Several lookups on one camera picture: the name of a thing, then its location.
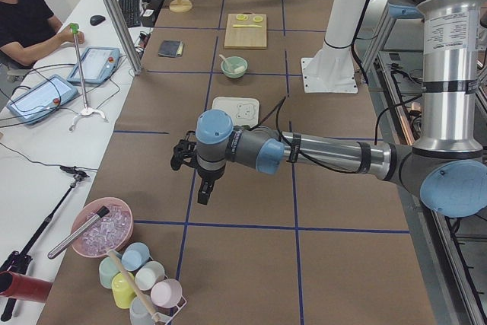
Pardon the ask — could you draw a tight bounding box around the red bottle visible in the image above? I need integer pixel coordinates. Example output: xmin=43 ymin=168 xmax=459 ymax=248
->
xmin=1 ymin=271 xmax=53 ymax=303

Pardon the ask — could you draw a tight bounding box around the yellow cup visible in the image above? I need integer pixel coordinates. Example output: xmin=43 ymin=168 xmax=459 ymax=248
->
xmin=111 ymin=272 xmax=136 ymax=309

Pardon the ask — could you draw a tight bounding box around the blue teach pendant near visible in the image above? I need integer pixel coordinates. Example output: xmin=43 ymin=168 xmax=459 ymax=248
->
xmin=7 ymin=75 xmax=78 ymax=125

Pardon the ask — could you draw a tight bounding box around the metal rod stand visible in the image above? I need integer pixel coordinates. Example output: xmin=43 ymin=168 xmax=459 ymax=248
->
xmin=68 ymin=23 xmax=108 ymax=132

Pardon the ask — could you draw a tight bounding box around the black keyboard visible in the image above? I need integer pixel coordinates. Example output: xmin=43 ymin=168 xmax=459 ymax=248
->
xmin=118 ymin=0 xmax=141 ymax=28

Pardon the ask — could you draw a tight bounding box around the light blue cup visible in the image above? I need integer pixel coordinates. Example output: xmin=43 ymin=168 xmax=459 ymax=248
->
xmin=121 ymin=242 xmax=150 ymax=271

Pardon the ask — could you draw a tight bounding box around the green cup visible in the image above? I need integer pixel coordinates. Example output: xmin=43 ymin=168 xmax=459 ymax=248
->
xmin=98 ymin=256 xmax=119 ymax=289

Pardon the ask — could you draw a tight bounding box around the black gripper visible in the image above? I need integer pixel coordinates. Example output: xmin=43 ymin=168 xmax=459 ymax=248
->
xmin=197 ymin=167 xmax=225 ymax=205

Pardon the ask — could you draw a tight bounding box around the blue teach pendant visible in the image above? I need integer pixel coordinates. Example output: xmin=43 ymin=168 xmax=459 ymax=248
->
xmin=7 ymin=75 xmax=78 ymax=125
xmin=81 ymin=46 xmax=120 ymax=85

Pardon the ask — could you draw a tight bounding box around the yellow sponge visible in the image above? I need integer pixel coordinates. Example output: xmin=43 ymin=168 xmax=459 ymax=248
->
xmin=177 ymin=42 xmax=184 ymax=57

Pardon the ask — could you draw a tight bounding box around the grey folded cloth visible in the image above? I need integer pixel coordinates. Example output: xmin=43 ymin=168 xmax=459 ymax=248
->
xmin=158 ymin=40 xmax=182 ymax=58

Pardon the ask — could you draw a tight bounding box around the wooden stick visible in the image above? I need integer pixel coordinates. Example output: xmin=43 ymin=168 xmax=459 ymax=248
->
xmin=107 ymin=250 xmax=163 ymax=323

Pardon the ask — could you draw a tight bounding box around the steel tube in bowl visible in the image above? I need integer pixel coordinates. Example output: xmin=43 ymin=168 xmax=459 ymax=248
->
xmin=47 ymin=206 xmax=110 ymax=260

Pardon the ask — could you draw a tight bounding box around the black tripod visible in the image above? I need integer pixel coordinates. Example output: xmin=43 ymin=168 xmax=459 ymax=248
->
xmin=0 ymin=164 xmax=91 ymax=320

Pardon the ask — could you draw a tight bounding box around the cream bear tray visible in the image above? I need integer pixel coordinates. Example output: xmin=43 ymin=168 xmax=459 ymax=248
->
xmin=212 ymin=97 xmax=259 ymax=127

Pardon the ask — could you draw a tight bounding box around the lemon slice upper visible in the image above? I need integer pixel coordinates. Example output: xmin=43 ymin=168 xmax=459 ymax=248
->
xmin=236 ymin=14 xmax=248 ymax=21

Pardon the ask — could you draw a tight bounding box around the bamboo cutting board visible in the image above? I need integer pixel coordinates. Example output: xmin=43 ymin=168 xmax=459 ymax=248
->
xmin=224 ymin=13 xmax=268 ymax=49

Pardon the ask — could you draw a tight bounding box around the white cup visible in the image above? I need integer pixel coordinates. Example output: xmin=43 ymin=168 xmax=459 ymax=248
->
xmin=135 ymin=260 xmax=165 ymax=291

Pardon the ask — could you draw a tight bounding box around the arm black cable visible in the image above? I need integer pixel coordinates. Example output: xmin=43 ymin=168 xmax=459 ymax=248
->
xmin=250 ymin=97 xmax=385 ymax=174

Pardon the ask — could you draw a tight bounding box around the black computer mouse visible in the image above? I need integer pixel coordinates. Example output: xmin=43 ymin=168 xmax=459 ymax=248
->
xmin=89 ymin=14 xmax=106 ymax=26

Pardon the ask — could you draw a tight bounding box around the person in black shirt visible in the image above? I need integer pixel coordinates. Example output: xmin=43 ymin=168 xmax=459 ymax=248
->
xmin=1 ymin=0 xmax=84 ymax=69

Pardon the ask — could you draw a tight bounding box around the aluminium frame post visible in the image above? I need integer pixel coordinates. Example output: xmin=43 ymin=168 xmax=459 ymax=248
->
xmin=103 ymin=0 xmax=142 ymax=75

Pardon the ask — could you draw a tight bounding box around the light green bowl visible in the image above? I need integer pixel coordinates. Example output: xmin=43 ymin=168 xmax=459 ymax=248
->
xmin=221 ymin=56 xmax=248 ymax=79

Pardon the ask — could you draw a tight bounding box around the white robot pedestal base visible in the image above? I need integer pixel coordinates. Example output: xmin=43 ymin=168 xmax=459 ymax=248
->
xmin=301 ymin=0 xmax=368 ymax=94

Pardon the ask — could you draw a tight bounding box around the pink cup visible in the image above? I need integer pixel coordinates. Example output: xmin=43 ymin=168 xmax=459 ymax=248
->
xmin=151 ymin=279 xmax=183 ymax=308

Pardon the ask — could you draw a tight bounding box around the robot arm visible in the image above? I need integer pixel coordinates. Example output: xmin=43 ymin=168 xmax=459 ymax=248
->
xmin=194 ymin=0 xmax=486 ymax=218

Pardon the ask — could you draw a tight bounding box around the pink ribbed bowl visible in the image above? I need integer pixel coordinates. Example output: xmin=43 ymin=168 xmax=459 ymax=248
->
xmin=72 ymin=197 xmax=134 ymax=258

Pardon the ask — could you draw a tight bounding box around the blue teach pendant far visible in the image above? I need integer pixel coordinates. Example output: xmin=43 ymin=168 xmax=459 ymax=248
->
xmin=81 ymin=46 xmax=120 ymax=85

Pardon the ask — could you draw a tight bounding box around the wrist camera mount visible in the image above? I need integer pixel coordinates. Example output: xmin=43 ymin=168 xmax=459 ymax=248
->
xmin=170 ymin=130 xmax=198 ymax=171

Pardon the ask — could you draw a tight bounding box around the white ceramic spoon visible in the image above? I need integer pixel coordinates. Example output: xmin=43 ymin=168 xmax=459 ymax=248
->
xmin=219 ymin=54 xmax=234 ymax=73

